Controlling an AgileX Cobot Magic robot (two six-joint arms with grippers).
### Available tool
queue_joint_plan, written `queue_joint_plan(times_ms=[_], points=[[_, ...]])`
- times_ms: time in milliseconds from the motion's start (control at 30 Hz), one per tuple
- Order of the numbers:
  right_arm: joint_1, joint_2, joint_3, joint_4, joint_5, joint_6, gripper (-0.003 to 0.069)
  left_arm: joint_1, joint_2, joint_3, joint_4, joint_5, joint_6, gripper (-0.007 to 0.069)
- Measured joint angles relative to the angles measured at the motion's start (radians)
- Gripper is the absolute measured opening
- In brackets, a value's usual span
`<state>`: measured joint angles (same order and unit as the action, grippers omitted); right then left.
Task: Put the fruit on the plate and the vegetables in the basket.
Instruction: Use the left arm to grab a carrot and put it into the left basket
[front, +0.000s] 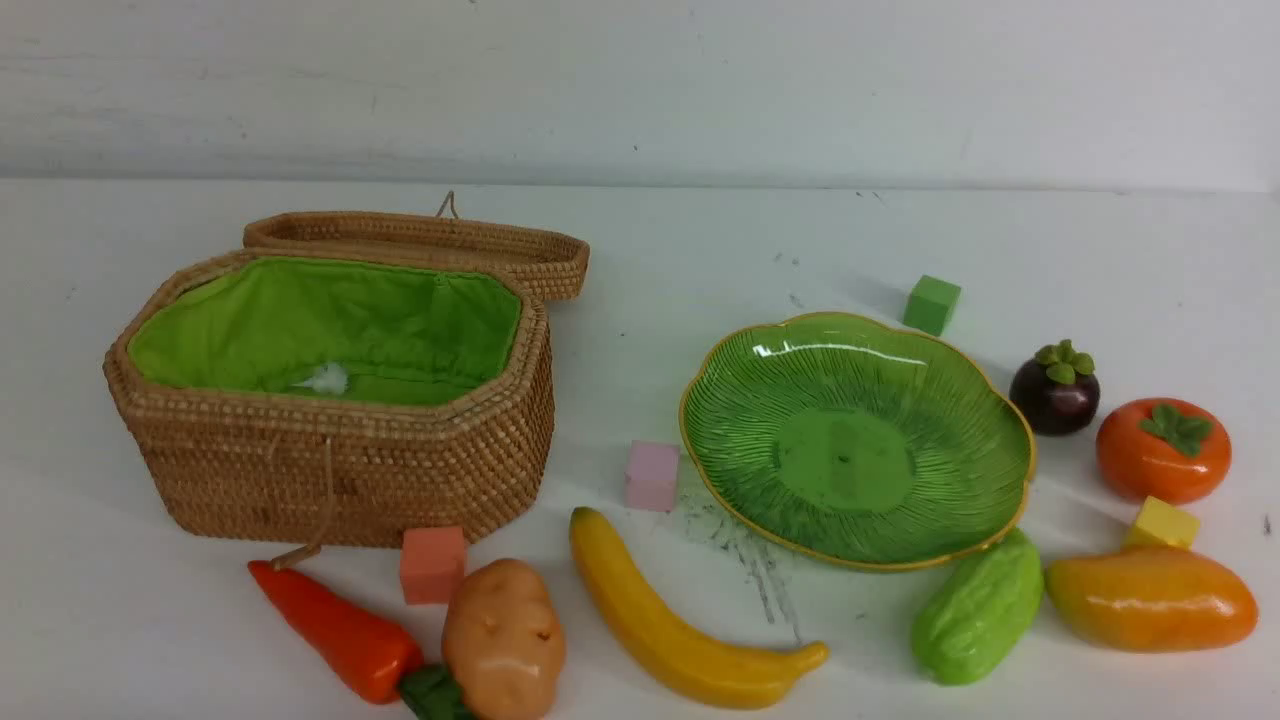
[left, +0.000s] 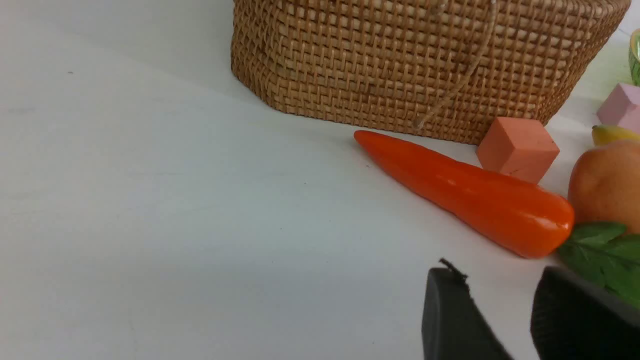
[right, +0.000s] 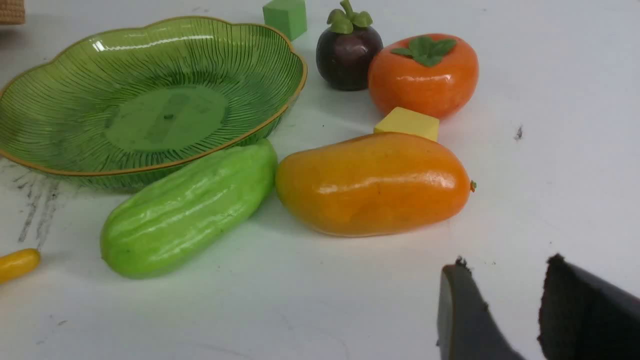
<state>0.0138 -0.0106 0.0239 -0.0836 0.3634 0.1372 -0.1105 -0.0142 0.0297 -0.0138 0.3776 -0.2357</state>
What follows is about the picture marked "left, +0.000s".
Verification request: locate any brown plastic potato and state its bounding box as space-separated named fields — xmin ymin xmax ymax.
xmin=567 ymin=140 xmax=640 ymax=234

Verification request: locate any green glass plate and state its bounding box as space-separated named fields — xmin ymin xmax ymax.
xmin=628 ymin=28 xmax=640 ymax=87

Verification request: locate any woven wicker basket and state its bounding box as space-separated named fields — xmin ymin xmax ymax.
xmin=230 ymin=0 xmax=632 ymax=145

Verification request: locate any yellow plastic banana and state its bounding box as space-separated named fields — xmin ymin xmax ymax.
xmin=590 ymin=124 xmax=640 ymax=147

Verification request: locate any pink foam cube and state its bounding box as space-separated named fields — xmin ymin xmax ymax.
xmin=596 ymin=83 xmax=640 ymax=133

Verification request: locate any orange plastic carrot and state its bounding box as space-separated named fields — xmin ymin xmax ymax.
xmin=353 ymin=130 xmax=575 ymax=259

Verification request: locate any orange foam cube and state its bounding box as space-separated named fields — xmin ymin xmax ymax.
xmin=476 ymin=117 xmax=560 ymax=184

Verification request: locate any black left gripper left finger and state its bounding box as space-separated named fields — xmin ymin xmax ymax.
xmin=422 ymin=259 xmax=513 ymax=360

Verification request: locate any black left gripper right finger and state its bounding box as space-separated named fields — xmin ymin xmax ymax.
xmin=530 ymin=266 xmax=640 ymax=360

